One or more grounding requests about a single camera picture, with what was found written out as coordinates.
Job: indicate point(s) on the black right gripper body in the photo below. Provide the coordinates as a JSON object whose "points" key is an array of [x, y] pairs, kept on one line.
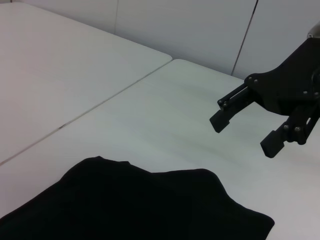
{"points": [[290, 82]]}

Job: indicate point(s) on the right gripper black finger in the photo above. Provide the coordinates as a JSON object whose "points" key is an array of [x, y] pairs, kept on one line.
{"points": [[222, 120], [275, 143]]}

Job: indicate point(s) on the black shirt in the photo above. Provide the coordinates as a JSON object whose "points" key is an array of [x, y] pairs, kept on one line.
{"points": [[112, 205]]}

